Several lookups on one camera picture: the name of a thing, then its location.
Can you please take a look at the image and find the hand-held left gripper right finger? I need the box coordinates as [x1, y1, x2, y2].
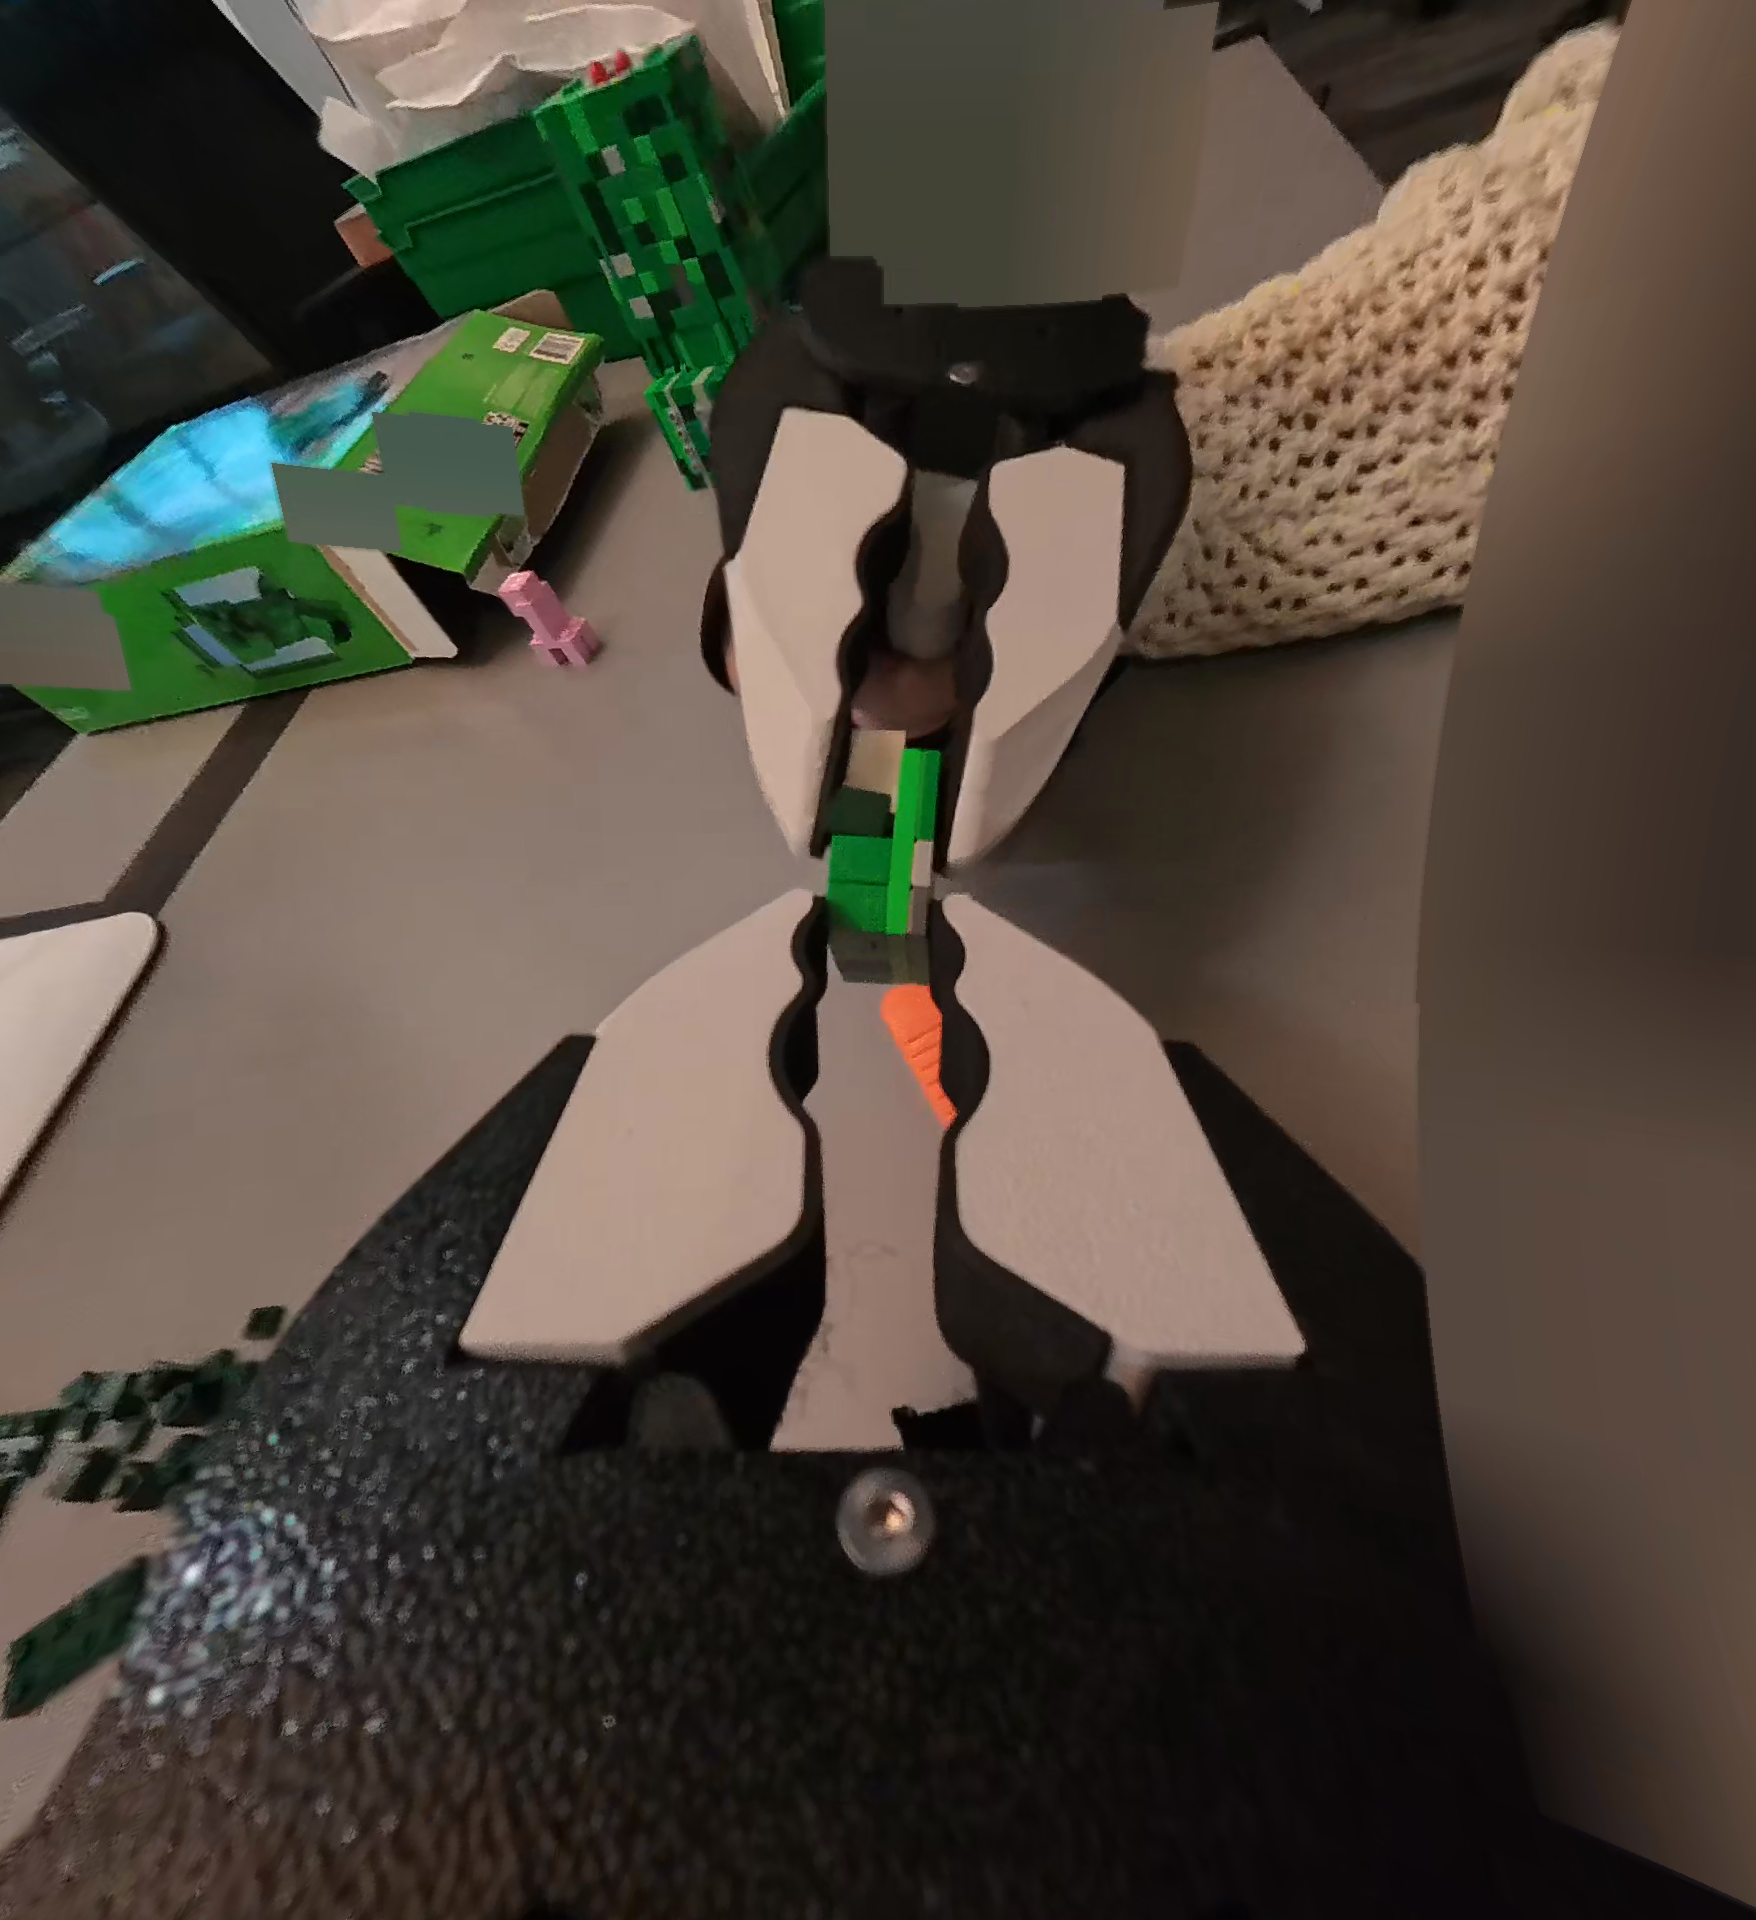
[931, 893, 1311, 1444]

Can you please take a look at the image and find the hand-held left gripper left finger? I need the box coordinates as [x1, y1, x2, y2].
[458, 886, 834, 1451]

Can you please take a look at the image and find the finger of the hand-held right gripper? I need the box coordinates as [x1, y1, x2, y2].
[719, 407, 914, 902]
[948, 448, 1129, 872]

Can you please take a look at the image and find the green and white lego assembly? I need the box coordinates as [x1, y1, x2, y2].
[813, 725, 958, 986]

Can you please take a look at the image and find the pile of dark green lego pieces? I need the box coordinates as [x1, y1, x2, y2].
[0, 1305, 291, 1723]

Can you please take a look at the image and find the person's right forearm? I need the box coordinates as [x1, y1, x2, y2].
[1125, 22, 1619, 666]

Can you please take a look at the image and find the pink lego pig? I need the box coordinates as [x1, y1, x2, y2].
[500, 571, 607, 671]

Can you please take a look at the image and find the green lego creeper figure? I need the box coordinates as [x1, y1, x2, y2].
[533, 37, 759, 494]

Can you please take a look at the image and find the green cardboard lego box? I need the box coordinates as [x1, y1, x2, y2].
[0, 306, 610, 740]

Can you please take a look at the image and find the person's right hand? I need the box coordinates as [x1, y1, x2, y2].
[850, 641, 973, 740]

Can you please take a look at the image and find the crumpled white paper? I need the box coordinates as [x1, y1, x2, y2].
[312, 0, 779, 169]

